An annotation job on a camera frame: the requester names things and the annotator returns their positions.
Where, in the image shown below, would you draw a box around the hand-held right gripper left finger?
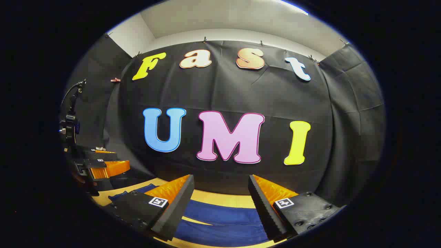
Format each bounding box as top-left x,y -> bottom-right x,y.
103,174 -> 195,241

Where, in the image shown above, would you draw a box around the blue jeans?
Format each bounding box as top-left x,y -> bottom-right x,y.
108,184 -> 270,248

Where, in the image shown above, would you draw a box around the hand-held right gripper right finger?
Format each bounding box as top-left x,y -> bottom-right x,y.
247,174 -> 347,242

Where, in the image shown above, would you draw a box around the black backdrop cloth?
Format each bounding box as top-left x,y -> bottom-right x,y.
62,33 -> 386,207

